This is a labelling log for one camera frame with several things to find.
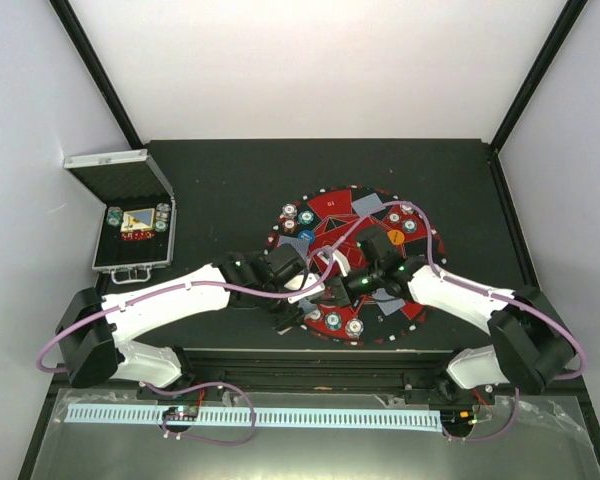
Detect blue card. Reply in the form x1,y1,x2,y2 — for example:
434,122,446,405
352,193,385,218
373,297,406,316
276,235,310,256

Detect yellow big blind button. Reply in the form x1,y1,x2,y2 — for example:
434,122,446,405
387,229,406,246

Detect green chip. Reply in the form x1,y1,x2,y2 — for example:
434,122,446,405
297,210,315,225
324,312,342,331

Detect green blue chip seat two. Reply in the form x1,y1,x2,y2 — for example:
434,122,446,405
402,219,418,234

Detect white blue chip seat six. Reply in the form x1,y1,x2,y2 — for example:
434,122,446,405
345,318,364,338

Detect blue small blind button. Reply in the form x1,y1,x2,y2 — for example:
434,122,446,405
297,230,315,244

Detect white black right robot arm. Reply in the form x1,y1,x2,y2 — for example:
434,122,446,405
327,257,587,403

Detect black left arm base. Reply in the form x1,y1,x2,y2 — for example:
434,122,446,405
136,373,205,401

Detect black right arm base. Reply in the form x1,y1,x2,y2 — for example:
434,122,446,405
402,369,495,406

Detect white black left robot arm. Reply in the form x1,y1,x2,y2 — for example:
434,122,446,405
56,245,325,399

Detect round red black poker mat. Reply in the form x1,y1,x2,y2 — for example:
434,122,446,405
267,185,446,346

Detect red dice in case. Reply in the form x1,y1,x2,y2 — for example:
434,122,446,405
120,231,151,242

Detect aluminium poker case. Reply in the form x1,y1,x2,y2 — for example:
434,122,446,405
63,149,177,285

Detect yellow boxed card deck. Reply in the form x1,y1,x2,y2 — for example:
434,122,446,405
120,208,156,233

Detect green chips in case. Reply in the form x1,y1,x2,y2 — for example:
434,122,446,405
106,206,124,227

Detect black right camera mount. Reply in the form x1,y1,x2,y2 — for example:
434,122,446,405
355,225,403,271

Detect white slotted cable duct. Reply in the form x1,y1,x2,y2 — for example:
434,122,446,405
64,404,443,433

